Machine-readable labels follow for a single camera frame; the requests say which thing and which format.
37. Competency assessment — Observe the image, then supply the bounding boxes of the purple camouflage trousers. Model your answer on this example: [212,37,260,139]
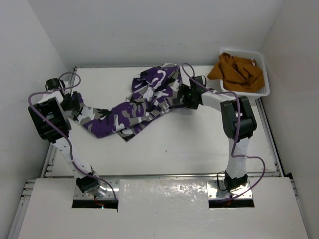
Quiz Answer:
[71,63,185,141]

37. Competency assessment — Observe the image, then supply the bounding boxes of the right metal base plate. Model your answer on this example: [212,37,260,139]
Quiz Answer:
[207,178,253,200]

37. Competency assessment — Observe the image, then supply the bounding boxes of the mustard brown trousers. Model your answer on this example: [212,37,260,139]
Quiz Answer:
[207,53,265,93]

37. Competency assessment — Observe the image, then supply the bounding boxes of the metal base plate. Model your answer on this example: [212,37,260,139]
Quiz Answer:
[207,178,253,200]
[73,176,120,201]

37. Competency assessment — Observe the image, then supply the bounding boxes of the white plastic basket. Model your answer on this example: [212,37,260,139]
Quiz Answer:
[218,49,271,98]

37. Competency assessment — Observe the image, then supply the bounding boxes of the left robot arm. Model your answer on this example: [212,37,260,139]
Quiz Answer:
[28,78,107,199]

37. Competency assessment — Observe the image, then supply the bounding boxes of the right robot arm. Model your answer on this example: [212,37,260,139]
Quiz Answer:
[177,77,257,192]

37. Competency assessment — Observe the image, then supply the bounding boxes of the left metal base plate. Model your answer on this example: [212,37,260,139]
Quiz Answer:
[73,176,120,201]

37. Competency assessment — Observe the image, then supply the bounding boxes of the white front cover board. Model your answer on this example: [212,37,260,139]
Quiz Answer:
[19,178,308,239]

